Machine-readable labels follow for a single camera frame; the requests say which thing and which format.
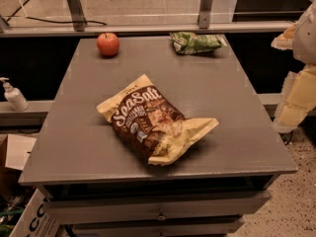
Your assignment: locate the white pump bottle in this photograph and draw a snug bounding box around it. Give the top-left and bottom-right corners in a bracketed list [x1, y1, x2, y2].
[0, 77, 29, 112]

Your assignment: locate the white cardboard box with letters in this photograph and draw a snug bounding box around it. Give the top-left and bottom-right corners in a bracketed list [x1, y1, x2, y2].
[9, 190, 59, 237]

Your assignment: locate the black cable on floor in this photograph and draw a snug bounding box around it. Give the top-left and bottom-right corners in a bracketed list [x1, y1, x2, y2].
[5, 15, 108, 27]

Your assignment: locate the red apple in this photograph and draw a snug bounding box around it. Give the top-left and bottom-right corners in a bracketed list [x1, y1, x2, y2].
[97, 33, 119, 56]

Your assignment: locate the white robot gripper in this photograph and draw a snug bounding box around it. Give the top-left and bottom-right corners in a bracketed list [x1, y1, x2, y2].
[271, 1, 316, 133]

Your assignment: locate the brown sea salt chip bag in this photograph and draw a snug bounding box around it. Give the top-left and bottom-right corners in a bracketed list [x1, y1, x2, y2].
[97, 75, 218, 166]

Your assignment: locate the black cable at right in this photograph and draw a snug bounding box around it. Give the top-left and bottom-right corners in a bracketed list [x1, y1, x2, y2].
[283, 130, 294, 146]

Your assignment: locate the open brown cardboard box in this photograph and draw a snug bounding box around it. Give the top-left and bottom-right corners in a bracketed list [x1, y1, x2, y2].
[0, 134, 36, 200]

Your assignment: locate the right metal railing post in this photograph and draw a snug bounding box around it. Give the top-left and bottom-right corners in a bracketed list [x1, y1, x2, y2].
[197, 0, 213, 29]

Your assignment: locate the grey cabinet lower drawer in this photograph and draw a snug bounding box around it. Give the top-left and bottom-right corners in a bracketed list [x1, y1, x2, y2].
[73, 216, 244, 237]

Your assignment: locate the green jalapeno chip bag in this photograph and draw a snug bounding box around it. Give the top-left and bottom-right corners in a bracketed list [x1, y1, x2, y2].
[170, 32, 227, 54]

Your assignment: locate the grey cabinet drawer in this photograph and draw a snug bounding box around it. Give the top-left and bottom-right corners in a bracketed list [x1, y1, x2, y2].
[44, 191, 272, 224]
[73, 216, 244, 237]

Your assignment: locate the metal railing post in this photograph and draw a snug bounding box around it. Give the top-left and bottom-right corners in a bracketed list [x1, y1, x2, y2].
[66, 0, 86, 32]
[197, 0, 213, 29]

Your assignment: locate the grey cabinet upper drawer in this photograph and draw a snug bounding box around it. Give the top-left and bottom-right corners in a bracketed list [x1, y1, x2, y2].
[44, 191, 272, 224]

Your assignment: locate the left metal railing post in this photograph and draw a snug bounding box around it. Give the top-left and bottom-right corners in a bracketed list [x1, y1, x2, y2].
[66, 0, 86, 32]

